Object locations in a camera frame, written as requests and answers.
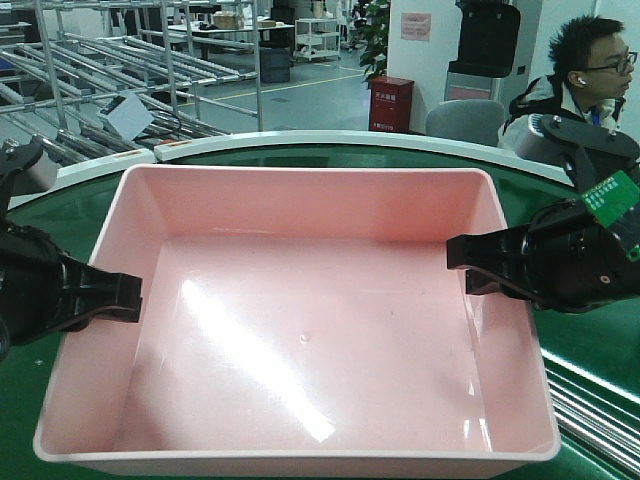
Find white cart shelf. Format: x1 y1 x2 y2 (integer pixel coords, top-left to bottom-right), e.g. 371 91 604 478
294 18 340 62

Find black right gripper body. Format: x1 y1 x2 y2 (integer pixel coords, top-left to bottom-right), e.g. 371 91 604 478
522 199 639 313

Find person in white jacket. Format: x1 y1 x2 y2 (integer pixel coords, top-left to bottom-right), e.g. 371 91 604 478
497 15 637 151

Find pink wall notice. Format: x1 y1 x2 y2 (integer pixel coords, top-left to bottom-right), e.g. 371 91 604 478
401 12 432 41

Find steel transfer rollers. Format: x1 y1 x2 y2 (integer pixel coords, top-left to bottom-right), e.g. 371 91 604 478
546 368 639 479

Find grey office chair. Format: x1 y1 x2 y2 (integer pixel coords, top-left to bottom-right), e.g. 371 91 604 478
425 99 505 147

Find pink plastic bin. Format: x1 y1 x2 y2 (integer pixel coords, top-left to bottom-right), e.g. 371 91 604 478
33 165 561 478

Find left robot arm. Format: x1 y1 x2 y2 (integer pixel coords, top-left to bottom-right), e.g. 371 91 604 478
1 139 142 358

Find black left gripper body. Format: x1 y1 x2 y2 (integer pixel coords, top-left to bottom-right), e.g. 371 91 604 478
1 222 70 346

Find roller rack shelving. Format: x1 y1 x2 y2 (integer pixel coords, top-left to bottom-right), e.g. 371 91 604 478
1 1 260 164

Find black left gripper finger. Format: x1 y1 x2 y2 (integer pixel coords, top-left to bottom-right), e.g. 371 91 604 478
62 307 140 332
61 256 142 308

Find white control box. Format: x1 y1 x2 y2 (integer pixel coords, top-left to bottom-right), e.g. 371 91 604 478
97 93 153 140

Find green potted plant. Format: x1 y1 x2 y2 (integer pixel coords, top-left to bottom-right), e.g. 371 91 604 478
358 0 391 82

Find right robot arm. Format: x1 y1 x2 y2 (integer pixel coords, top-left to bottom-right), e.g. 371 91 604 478
447 114 639 313

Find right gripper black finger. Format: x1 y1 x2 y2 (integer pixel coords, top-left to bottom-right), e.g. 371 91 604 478
446 225 529 270
465 269 543 304

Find red fire extinguisher cabinet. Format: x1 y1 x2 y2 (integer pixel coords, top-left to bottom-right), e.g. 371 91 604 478
369 76 414 133

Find green circuit board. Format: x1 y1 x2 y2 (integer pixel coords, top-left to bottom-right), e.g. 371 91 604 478
581 170 639 262

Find white outer conveyor rim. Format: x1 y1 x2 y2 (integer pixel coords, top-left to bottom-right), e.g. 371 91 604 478
9 128 576 211

